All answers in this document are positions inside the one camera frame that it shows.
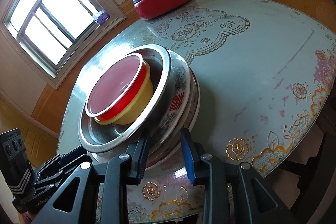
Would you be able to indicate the small white plate red characters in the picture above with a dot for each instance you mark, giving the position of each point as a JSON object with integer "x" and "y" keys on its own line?
{"x": 178, "y": 87}

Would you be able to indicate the white plate floral rim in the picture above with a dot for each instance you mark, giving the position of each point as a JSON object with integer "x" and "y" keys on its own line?
{"x": 194, "y": 92}

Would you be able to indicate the purple white tissue box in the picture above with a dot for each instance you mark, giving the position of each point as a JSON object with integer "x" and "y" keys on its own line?
{"x": 101, "y": 18}

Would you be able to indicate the small white sticker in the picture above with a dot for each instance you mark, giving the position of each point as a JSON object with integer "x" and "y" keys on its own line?
{"x": 180, "y": 173}

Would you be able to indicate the window with beige frame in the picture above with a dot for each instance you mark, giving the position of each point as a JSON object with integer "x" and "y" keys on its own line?
{"x": 52, "y": 3}

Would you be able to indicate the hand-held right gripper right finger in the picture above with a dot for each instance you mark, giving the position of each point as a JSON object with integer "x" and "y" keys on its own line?
{"x": 187, "y": 155}

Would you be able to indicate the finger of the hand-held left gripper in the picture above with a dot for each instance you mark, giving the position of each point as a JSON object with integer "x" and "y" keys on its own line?
{"x": 60, "y": 174}
{"x": 76, "y": 152}

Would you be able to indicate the large white plate red characters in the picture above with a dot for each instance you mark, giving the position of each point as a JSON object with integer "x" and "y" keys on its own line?
{"x": 168, "y": 158}

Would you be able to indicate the stainless steel bowl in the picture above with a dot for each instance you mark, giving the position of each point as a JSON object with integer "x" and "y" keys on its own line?
{"x": 110, "y": 134}

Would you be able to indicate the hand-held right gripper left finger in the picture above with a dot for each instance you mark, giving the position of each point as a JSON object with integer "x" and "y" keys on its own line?
{"x": 145, "y": 158}

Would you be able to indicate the yellow plastic bowl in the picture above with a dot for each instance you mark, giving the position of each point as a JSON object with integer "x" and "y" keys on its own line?
{"x": 141, "y": 106}

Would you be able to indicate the red plastic bowl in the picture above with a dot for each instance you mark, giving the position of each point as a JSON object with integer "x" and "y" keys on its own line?
{"x": 115, "y": 85}

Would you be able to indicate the dark wooden chair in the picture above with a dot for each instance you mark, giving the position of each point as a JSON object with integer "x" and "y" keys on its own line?
{"x": 315, "y": 161}

